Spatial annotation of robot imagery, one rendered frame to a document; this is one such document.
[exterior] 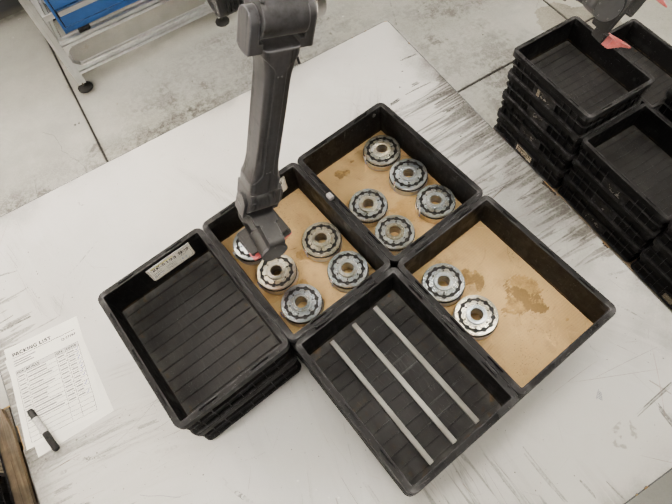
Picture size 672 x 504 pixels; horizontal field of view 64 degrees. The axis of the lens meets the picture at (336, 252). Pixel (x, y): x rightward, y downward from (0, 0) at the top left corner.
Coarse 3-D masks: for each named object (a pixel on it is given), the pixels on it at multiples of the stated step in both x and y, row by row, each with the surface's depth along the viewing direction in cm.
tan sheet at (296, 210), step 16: (288, 208) 147; (304, 208) 147; (288, 224) 145; (304, 224) 145; (224, 240) 145; (288, 240) 143; (320, 240) 142; (304, 256) 141; (256, 272) 140; (304, 272) 139; (320, 272) 138; (320, 288) 136; (272, 304) 135; (304, 304) 135
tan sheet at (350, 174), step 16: (352, 160) 153; (320, 176) 151; (336, 176) 151; (352, 176) 150; (368, 176) 150; (384, 176) 149; (336, 192) 148; (352, 192) 148; (384, 192) 147; (400, 208) 144; (416, 224) 142; (432, 224) 141
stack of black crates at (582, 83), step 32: (544, 32) 199; (576, 32) 204; (544, 64) 206; (576, 64) 204; (608, 64) 199; (512, 96) 213; (544, 96) 196; (576, 96) 198; (608, 96) 197; (640, 96) 190; (512, 128) 223; (544, 128) 205; (576, 128) 190; (544, 160) 215
